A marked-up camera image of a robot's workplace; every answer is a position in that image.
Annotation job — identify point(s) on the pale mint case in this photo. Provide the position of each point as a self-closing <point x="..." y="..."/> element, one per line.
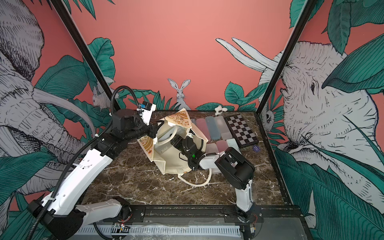
<point x="232" y="143"/>

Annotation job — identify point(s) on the small white toy figure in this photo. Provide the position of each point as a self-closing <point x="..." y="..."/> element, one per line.
<point x="219" y="110"/>

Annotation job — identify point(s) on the black front mounting rail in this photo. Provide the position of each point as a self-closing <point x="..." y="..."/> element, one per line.
<point x="228" y="213"/>

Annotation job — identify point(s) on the cream floral canvas tote bag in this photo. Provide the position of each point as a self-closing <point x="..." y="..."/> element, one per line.
<point x="160" y="151"/>

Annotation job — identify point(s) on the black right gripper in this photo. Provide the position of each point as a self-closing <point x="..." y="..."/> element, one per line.
<point x="177" y="140"/>

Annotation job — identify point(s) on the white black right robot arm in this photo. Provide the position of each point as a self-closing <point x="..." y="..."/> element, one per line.
<point x="236" y="169"/>

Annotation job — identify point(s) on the pink pencil case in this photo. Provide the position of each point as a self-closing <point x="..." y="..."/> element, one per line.
<point x="202" y="125"/>
<point x="222" y="145"/>

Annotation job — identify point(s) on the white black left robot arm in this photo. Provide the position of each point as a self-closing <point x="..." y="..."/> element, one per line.
<point x="59" y="212"/>

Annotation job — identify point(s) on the black white chessboard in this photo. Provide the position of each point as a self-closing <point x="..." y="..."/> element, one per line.
<point x="241" y="131"/>

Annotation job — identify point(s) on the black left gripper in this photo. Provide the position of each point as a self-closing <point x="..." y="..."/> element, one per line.
<point x="153" y="127"/>

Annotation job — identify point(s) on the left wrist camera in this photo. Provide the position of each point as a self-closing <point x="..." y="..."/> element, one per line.
<point x="127" y="119"/>

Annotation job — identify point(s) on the translucent white pencil case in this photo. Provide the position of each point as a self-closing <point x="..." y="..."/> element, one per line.
<point x="223" y="128"/>

